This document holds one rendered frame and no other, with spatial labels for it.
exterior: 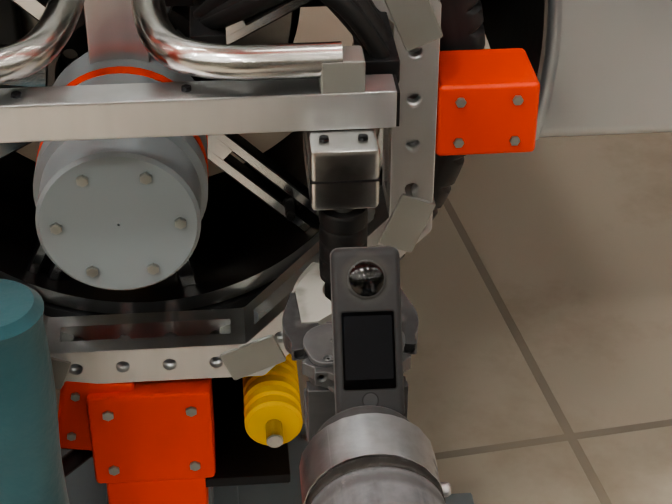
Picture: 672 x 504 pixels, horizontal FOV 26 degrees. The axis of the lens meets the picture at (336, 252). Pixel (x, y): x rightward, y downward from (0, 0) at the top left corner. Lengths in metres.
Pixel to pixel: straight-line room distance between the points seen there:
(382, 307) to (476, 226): 1.77
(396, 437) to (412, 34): 0.42
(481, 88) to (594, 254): 1.43
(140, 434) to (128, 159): 0.41
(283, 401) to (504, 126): 0.37
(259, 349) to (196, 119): 0.40
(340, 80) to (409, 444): 0.27
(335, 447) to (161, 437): 0.54
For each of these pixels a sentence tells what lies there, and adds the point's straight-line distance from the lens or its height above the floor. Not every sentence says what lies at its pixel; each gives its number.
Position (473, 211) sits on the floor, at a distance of 2.78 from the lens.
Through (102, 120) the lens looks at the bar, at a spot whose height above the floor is 0.97.
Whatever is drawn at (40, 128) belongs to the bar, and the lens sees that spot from 1.05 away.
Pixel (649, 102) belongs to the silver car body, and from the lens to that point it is 1.49.
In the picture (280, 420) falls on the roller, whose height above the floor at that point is 0.52.
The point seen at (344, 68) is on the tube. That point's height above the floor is 1.00.
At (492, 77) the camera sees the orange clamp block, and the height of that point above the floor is 0.88.
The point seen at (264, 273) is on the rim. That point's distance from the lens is 1.45.
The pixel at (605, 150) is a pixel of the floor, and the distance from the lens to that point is 3.02.
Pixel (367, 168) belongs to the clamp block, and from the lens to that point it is 1.04.
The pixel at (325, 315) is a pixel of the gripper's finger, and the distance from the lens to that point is 1.06.
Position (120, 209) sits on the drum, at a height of 0.86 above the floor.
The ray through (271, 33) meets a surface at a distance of 1.50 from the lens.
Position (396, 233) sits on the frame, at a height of 0.74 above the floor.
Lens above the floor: 1.45
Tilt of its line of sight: 33 degrees down
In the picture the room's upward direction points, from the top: straight up
